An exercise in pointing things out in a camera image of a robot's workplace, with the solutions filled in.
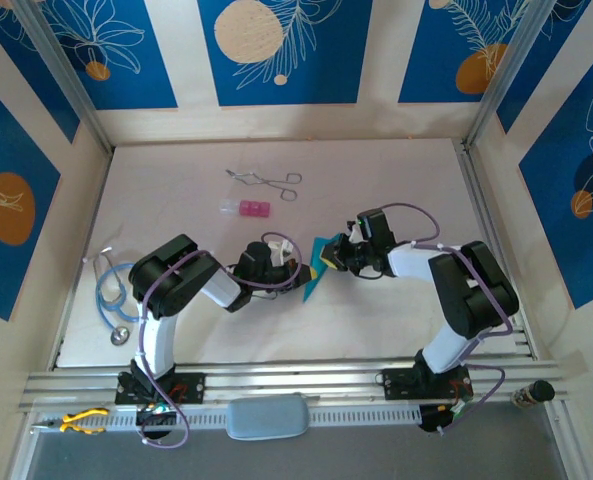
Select blue paper sheet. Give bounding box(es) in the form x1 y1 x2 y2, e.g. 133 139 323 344
303 233 341 304

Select white table cover sheet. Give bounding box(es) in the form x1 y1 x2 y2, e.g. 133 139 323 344
55 139 535 370

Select pink pill box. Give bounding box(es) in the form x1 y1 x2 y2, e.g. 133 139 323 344
239 199 273 220

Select grey zip pouch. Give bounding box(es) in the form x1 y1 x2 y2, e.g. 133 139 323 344
224 393 311 441

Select blue stethoscope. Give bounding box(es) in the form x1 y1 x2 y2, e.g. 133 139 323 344
83 246 143 347

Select dark capped labelled bottle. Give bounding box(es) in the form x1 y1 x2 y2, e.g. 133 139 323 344
511 379 556 409

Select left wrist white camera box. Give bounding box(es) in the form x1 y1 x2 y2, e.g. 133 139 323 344
267 238 296 267

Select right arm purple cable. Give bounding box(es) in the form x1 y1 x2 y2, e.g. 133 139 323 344
373 202 515 436

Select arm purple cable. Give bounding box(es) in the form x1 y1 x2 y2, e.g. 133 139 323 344
138 231 305 449
373 202 515 436

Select metal scissor-handle forceps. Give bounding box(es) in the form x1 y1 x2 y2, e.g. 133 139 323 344
225 168 303 202

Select aluminium mounting rail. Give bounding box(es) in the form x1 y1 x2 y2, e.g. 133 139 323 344
18 355 570 414

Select aluminium side rail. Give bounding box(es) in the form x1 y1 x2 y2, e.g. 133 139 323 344
456 140 537 357

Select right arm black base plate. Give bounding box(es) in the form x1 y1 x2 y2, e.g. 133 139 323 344
381 367 473 401

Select slotted grey cable duct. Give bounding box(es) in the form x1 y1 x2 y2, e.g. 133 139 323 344
33 403 422 432

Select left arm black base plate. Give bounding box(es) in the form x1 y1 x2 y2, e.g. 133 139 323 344
114 372 207 406

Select aluminium frame post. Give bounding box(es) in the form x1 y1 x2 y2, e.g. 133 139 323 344
13 0 115 154
463 0 552 151

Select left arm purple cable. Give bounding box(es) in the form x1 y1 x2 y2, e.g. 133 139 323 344
138 231 305 449

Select yellow-handled pliers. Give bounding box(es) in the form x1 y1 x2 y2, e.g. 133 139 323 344
33 407 111 435

